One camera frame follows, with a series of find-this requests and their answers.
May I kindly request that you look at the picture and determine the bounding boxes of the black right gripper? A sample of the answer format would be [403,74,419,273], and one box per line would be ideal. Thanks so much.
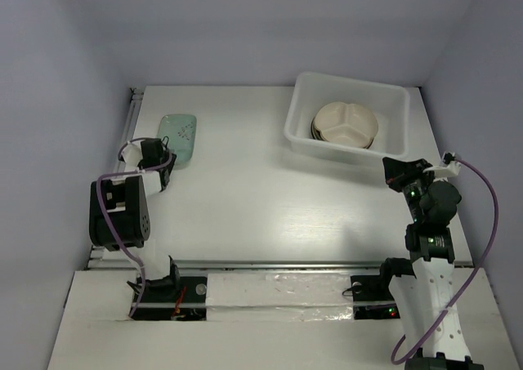
[381,155,436,222]

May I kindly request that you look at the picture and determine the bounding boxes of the light green rectangular dish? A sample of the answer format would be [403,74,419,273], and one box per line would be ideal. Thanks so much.
[157,114,197,167]

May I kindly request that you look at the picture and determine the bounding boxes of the cream divided dish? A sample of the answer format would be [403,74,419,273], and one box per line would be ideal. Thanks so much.
[313,102,379,148]

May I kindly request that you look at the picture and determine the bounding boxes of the beige bird painted plate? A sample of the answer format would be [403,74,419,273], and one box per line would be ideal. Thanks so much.
[311,120,324,141]

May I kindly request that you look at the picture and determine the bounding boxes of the light green round plate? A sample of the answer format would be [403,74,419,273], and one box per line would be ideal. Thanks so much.
[359,139,374,149]

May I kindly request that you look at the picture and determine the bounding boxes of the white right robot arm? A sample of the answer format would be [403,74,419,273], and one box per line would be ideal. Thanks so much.
[376,158,480,369]

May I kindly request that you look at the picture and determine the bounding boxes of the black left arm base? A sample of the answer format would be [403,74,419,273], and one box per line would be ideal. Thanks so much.
[132,275,208,321]

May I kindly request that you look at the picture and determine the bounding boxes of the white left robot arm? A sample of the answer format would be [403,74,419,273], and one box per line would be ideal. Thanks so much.
[88,136,177,290]

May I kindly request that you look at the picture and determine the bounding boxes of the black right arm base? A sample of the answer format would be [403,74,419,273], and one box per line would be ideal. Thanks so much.
[344,258,414,320]

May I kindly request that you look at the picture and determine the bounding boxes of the white plastic bin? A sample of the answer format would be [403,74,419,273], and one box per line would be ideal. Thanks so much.
[284,72,409,165]

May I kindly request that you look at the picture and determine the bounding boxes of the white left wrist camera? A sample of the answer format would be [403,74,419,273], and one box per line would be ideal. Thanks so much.
[118,141,143,167]

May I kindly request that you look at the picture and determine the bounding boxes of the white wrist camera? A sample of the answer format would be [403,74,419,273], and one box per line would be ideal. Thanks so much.
[118,141,143,167]
[423,152,462,179]

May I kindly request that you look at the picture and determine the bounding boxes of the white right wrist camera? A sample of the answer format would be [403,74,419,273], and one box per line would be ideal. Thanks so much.
[423,152,462,179]

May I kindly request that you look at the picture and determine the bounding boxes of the aluminium frame rail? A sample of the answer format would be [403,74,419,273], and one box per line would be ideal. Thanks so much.
[87,86,144,265]

